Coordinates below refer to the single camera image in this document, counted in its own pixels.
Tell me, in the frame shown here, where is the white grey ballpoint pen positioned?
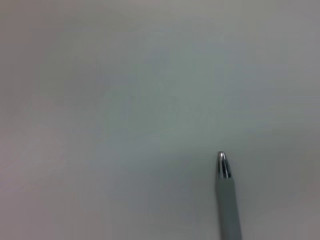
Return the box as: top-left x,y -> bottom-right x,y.
215,150 -> 243,240

